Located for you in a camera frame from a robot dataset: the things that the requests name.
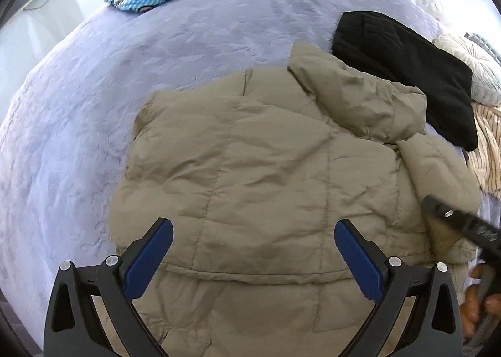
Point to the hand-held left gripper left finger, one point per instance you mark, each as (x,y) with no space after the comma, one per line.
(150,259)

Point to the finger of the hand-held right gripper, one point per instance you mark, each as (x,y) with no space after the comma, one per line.
(458,220)

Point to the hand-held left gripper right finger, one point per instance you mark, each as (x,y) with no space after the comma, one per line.
(358,259)

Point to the beige puffer jacket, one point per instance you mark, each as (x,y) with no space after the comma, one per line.
(266,169)

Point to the person's right hand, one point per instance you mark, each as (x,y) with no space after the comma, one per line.
(469,310)

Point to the beige striped cloth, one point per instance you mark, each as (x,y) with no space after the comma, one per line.
(487,145)

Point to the cream knitted pillow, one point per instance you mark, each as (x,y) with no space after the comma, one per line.
(473,63)

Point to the black knit garment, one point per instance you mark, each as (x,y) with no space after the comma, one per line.
(411,67)

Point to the lavender plush blanket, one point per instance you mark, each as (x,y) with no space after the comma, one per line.
(156,67)

